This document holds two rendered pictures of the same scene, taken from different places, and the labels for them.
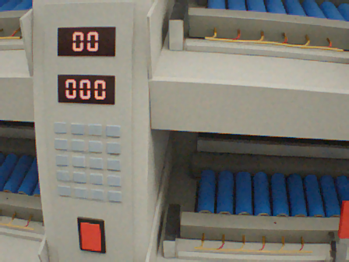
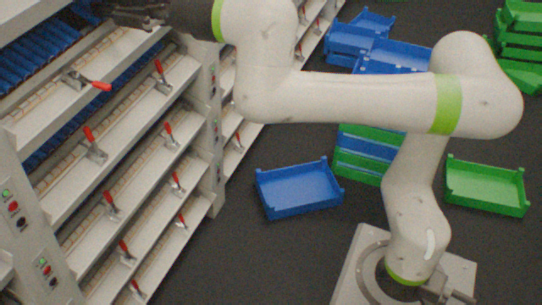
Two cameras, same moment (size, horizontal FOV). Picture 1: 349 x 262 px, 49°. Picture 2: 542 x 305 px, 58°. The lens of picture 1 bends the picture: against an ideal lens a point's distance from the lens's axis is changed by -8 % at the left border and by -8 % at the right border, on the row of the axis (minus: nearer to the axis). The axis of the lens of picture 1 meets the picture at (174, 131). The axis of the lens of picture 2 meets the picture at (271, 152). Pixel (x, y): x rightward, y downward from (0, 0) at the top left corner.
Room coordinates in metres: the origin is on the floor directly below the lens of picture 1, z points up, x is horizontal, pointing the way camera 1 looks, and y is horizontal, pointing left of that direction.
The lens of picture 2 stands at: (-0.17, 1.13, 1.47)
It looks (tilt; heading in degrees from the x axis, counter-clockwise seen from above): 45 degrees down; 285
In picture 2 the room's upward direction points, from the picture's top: 3 degrees clockwise
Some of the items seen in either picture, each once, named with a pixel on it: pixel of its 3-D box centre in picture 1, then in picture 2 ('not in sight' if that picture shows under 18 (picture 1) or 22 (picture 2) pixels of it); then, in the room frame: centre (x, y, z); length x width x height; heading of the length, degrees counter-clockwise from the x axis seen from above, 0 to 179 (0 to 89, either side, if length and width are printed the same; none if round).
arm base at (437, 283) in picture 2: not in sight; (423, 282); (-0.41, 0.36, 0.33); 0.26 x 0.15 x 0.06; 165
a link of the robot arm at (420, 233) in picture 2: not in sight; (415, 240); (-0.35, 0.33, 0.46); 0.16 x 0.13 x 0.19; 108
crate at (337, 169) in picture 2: not in sight; (372, 160); (-0.21, -0.36, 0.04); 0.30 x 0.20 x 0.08; 177
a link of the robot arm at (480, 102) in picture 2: not in sight; (471, 105); (-0.35, 0.33, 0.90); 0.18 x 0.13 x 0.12; 18
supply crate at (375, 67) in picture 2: not in sight; (393, 82); (-0.21, -0.36, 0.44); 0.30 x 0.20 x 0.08; 177
